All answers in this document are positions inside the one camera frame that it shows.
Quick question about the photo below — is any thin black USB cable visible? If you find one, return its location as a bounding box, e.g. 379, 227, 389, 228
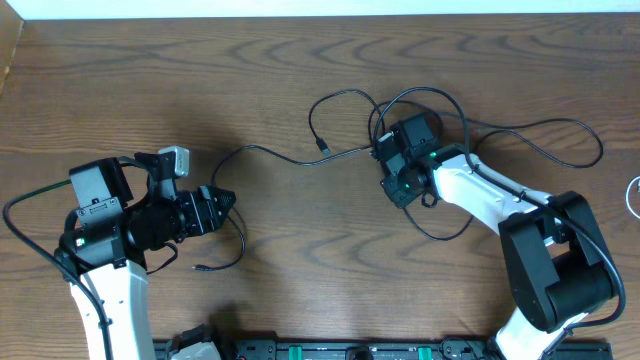
367, 86, 605, 242

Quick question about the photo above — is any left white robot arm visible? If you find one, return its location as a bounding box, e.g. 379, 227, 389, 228
54, 146, 236, 359

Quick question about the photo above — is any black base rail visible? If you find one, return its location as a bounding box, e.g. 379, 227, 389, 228
154, 324, 614, 360

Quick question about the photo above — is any white USB cable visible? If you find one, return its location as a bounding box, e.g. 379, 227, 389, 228
625, 175, 640, 220

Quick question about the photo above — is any cardboard side panel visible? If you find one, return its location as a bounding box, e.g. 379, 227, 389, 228
0, 0, 24, 92

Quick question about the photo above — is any black braided USB cable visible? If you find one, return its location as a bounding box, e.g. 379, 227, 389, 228
192, 88, 386, 273

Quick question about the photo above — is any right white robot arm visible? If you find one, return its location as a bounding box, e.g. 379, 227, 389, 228
372, 111, 624, 359

